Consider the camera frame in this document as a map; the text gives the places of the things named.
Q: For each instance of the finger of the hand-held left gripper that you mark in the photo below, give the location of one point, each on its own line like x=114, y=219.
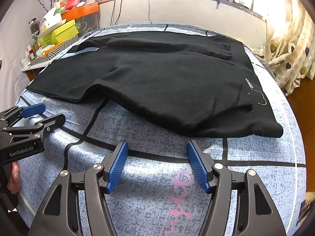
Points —
x=55, y=120
x=33, y=109

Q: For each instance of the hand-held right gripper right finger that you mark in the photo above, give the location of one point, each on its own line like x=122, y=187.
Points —
x=198, y=167

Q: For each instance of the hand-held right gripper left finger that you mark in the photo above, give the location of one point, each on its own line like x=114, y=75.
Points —
x=118, y=167

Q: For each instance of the black pants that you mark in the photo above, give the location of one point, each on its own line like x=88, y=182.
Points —
x=160, y=78

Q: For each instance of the person's left hand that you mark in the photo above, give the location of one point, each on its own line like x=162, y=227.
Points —
x=14, y=179

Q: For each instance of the blue patterned bed sheet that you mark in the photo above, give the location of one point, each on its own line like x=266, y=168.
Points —
x=147, y=177

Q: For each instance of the wooden shelf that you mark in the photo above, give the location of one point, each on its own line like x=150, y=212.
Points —
x=29, y=73

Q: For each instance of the small white box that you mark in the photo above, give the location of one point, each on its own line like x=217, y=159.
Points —
x=27, y=59

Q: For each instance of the black white striped box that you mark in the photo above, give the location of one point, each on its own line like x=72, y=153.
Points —
x=57, y=50

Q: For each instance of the dark jar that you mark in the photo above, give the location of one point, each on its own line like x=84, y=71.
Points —
x=34, y=29

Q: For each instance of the white tissue pack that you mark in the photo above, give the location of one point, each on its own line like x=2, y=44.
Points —
x=53, y=17

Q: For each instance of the orange box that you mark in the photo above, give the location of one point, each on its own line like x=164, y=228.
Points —
x=83, y=9

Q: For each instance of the heart print curtain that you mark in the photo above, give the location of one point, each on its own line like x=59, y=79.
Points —
x=290, y=41

